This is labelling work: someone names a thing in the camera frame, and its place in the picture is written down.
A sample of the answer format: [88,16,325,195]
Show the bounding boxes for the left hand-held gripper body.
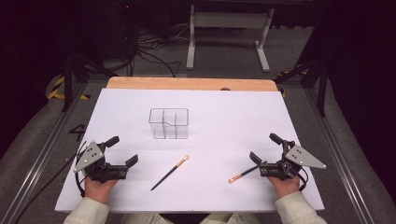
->
[73,141,129,184]

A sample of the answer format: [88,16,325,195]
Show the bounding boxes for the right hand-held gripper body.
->
[259,141,327,181]

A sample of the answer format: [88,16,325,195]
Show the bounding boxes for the dark-handled makeup brush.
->
[150,154,190,191]
[228,164,260,185]

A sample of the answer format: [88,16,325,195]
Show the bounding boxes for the clear plastic organizer box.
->
[148,107,190,140]

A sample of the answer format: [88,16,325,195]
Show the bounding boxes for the person's right hand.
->
[267,175,302,200]

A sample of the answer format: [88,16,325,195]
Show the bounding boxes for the person's left hand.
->
[84,176,120,204]

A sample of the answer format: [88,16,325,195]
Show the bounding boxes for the white table cover sheet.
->
[55,88,325,214]

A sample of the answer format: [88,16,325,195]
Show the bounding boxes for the black tripod stand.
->
[61,54,120,113]
[275,55,328,118]

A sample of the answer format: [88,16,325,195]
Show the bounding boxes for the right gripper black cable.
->
[295,169,309,191]

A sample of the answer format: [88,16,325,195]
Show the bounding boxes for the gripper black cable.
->
[295,169,309,191]
[15,141,88,224]

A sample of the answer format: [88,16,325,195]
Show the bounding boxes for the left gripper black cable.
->
[15,141,88,224]

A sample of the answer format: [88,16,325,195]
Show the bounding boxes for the aluminium floor rail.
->
[0,82,88,224]
[303,88,377,224]

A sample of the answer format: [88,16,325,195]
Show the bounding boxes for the black floor cables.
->
[134,27,182,78]

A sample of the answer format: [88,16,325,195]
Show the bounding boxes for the white metal stand frame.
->
[186,4,276,73]

